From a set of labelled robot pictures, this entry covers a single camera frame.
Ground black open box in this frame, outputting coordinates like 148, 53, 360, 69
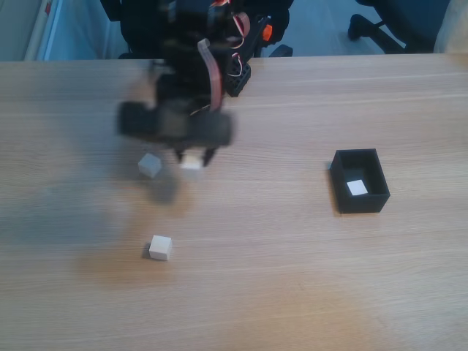
328, 148, 391, 215

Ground white cube block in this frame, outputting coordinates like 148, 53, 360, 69
346, 178, 369, 197
179, 155, 203, 171
137, 152, 162, 179
148, 235, 173, 263

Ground beige cloth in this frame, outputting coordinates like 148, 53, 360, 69
434, 0, 468, 56

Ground pink flat ribbon cable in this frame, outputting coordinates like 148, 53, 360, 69
197, 38, 224, 113

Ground red white servo wire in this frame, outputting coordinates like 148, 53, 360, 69
208, 0, 251, 49

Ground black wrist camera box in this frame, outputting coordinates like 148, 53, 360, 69
189, 109, 235, 147

